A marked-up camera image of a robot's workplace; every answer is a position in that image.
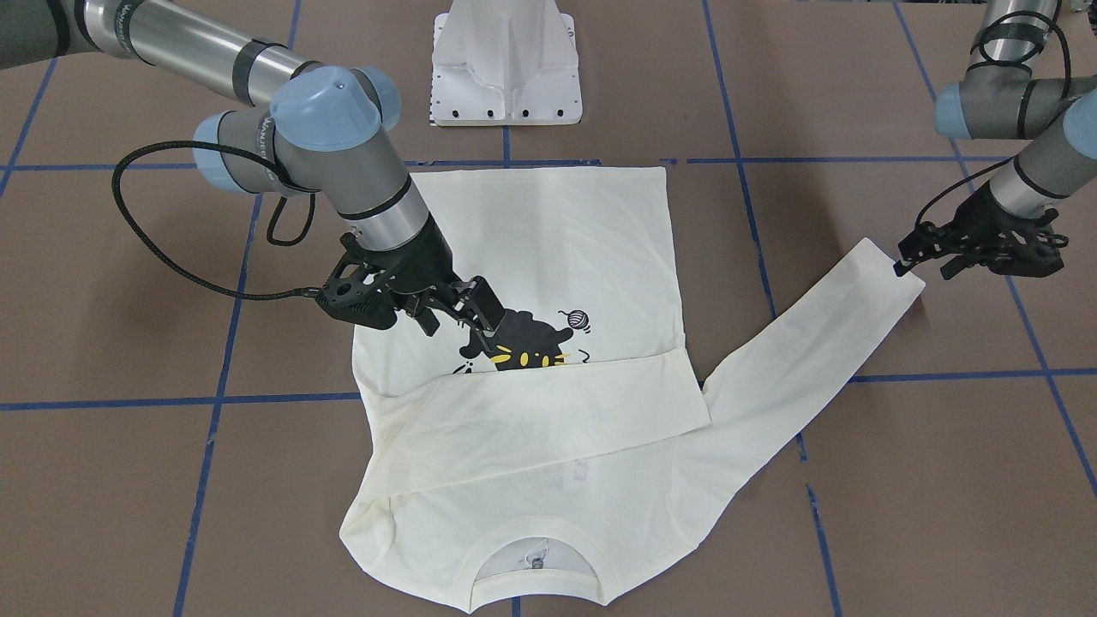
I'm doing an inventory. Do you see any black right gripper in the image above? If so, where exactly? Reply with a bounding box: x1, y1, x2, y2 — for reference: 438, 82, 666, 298
315, 225, 506, 337

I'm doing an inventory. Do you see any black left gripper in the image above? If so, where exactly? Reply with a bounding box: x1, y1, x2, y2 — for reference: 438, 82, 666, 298
893, 186, 1068, 280

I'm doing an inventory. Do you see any white long-sleeve cat shirt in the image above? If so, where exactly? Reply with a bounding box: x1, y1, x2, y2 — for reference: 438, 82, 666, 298
339, 167, 925, 612

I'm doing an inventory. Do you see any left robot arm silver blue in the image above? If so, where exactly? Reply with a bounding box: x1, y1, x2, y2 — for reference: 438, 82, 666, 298
893, 1, 1096, 279

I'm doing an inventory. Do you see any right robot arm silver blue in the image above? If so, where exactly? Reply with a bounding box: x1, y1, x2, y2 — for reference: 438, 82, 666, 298
3, 1, 506, 338

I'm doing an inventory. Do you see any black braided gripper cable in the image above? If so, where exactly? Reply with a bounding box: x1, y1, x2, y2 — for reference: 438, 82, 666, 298
111, 141, 344, 303

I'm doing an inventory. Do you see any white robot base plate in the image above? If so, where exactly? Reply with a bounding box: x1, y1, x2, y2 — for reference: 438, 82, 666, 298
429, 1, 584, 128

